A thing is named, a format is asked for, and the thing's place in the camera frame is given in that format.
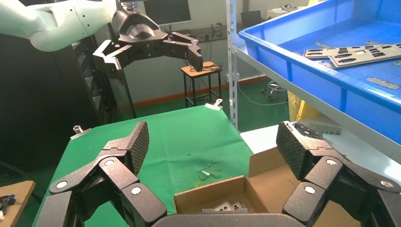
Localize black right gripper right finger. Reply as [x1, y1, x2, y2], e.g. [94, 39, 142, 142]
[275, 121, 401, 227]

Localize black round swivel stool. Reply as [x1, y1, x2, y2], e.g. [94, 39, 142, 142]
[261, 80, 288, 102]

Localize black computer monitor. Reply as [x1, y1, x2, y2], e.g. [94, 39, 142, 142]
[143, 0, 192, 26]

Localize yellow plastic bag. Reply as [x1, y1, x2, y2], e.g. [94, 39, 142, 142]
[287, 91, 323, 123]

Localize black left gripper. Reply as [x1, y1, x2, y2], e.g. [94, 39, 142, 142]
[92, 9, 204, 87]

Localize grey metal connector bracket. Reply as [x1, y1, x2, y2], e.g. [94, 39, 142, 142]
[308, 122, 343, 136]
[294, 122, 324, 140]

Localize black equipment cabinet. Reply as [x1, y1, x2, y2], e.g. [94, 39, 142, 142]
[0, 33, 118, 171]

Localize metal IO shield plate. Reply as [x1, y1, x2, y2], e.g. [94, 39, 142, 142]
[303, 45, 375, 60]
[328, 43, 401, 69]
[211, 201, 250, 214]

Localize blue black hand tool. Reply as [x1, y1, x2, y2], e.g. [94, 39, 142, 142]
[0, 194, 17, 220]

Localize brown cardboard sheet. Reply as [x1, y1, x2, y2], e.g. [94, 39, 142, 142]
[0, 180, 36, 227]

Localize small black screen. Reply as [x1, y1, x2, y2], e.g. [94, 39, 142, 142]
[240, 10, 262, 29]

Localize wooden top metal stool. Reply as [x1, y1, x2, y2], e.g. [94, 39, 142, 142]
[181, 61, 224, 108]

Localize silver binder clip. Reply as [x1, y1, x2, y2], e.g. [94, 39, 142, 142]
[205, 98, 224, 111]
[69, 125, 92, 140]

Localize blue plastic tray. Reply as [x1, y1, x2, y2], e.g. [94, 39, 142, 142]
[238, 0, 401, 145]

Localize white metal shelf rack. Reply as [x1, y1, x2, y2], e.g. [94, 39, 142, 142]
[225, 0, 401, 164]

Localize dark office desk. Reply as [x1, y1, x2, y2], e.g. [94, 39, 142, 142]
[169, 26, 231, 44]

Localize brown cardboard box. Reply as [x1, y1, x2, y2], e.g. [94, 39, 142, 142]
[173, 146, 362, 227]

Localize white flat board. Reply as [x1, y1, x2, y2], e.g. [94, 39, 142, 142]
[240, 116, 401, 187]

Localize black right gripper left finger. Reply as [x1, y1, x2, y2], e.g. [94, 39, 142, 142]
[34, 121, 167, 227]

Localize green table cloth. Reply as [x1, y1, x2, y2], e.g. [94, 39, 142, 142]
[31, 105, 255, 227]

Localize white equipment box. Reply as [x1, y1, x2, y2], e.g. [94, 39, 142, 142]
[266, 3, 309, 20]

